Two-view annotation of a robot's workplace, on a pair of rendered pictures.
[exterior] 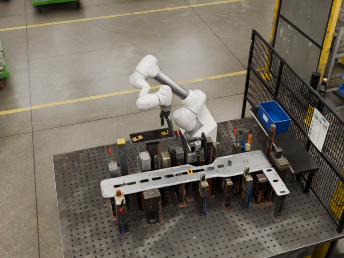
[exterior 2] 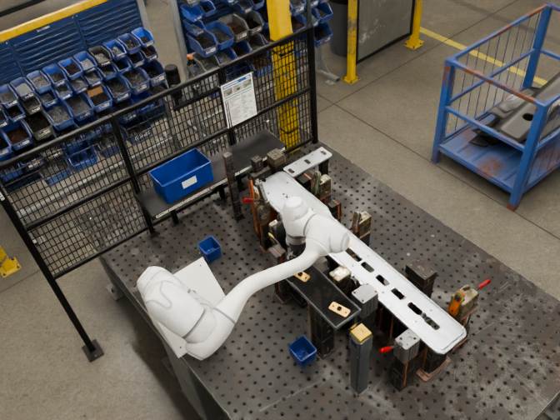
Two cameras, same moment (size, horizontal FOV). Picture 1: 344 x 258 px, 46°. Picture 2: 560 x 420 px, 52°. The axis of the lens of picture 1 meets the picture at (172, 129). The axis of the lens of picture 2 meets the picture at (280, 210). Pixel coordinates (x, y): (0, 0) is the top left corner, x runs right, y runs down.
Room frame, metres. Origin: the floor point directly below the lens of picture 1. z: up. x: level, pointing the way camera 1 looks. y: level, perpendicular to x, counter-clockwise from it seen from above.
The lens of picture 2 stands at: (3.13, 1.52, 3.15)
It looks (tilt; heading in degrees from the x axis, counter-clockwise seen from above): 45 degrees down; 252
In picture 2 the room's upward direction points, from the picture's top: 6 degrees counter-clockwise
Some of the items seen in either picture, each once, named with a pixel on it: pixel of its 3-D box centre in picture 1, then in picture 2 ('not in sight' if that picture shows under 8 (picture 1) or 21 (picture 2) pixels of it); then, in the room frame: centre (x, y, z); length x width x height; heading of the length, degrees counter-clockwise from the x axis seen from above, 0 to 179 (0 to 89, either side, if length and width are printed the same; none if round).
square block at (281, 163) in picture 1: (279, 176); (277, 177); (2.36, -0.89, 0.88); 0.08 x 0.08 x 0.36; 14
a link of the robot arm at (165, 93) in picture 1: (164, 95); (297, 216); (2.60, 0.06, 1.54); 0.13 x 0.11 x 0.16; 120
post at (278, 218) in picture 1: (279, 205); (323, 172); (2.08, -0.84, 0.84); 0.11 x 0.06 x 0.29; 14
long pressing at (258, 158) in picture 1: (187, 173); (347, 248); (2.29, -0.12, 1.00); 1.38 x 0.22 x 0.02; 104
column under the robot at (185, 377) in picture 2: not in sight; (206, 364); (3.11, -0.22, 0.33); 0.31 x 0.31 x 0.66; 17
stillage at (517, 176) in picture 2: not in sight; (531, 102); (0.17, -1.21, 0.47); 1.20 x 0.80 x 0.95; 16
